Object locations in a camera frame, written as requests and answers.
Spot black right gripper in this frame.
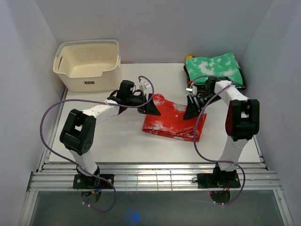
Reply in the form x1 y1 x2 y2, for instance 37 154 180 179
183 92 222 120

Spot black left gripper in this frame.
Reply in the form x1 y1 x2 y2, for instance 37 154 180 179
127 93 161 116

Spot red white tie-dye trousers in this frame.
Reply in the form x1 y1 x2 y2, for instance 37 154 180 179
143 94 207 142

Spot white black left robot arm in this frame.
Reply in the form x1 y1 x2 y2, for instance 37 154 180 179
59 76 161 188

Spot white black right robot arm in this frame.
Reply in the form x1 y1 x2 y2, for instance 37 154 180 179
183 76 260 189

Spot green white tie-dye trousers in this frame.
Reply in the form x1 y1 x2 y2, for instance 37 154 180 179
184 53 243 85

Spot cream perforated plastic basket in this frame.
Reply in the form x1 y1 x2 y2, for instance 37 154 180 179
53 40 121 92

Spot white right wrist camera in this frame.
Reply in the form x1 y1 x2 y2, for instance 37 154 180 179
186 81 198 96

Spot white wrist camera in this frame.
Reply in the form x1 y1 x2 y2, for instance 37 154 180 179
186 81 198 96
139 79 151 94

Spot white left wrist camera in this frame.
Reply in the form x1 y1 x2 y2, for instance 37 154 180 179
139 79 151 94

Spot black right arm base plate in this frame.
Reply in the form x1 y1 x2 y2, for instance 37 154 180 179
197 173 241 188

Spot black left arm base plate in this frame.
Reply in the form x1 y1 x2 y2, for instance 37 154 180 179
72 173 115 189

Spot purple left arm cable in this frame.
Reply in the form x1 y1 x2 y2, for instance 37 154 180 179
40 75 155 213

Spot aluminium table frame rails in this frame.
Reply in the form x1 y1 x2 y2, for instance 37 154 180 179
20 87 293 226

